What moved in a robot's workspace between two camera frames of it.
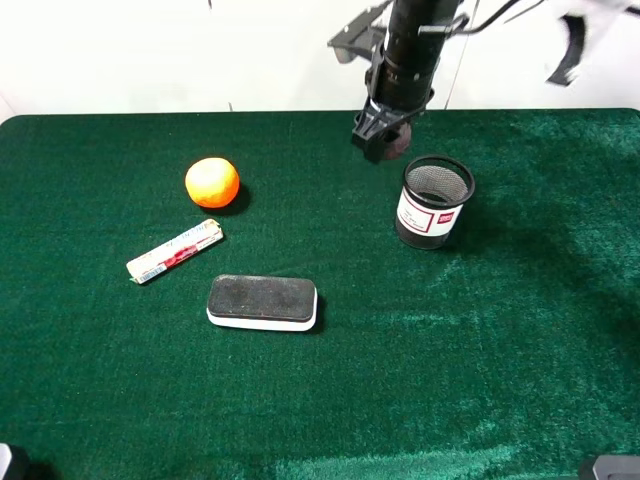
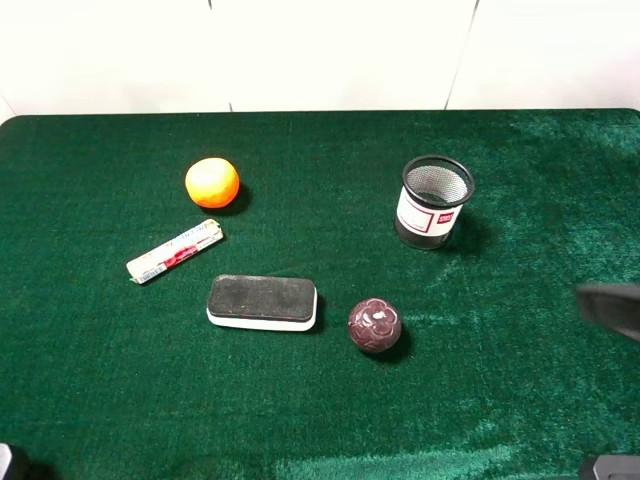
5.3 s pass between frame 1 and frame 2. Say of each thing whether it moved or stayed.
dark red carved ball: moved
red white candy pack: stayed
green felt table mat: stayed
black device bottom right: stayed
